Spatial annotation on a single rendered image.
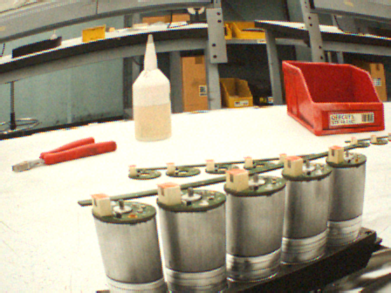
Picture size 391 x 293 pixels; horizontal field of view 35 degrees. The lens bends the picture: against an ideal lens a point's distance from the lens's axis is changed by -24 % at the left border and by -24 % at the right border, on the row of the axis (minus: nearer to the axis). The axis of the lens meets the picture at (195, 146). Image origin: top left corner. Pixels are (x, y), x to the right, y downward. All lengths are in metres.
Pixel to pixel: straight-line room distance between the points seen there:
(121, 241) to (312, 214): 0.09
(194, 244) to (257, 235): 0.03
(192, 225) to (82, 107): 4.52
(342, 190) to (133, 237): 0.10
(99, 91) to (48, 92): 0.40
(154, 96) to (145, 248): 0.43
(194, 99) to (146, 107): 3.79
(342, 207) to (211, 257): 0.07
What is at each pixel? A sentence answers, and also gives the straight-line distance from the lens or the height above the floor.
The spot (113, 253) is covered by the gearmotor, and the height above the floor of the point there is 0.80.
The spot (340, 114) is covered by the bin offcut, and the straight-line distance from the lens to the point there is 0.69.
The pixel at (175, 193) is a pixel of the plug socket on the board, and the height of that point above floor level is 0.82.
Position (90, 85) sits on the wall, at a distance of 4.78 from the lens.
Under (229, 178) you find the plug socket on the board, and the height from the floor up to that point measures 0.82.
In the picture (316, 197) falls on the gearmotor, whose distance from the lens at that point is 0.30.
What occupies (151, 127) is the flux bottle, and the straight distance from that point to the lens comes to 0.69.
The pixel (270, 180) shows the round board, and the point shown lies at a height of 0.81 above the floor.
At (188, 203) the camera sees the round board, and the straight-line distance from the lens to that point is 0.27.
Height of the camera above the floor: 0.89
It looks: 12 degrees down
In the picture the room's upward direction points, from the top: 3 degrees counter-clockwise
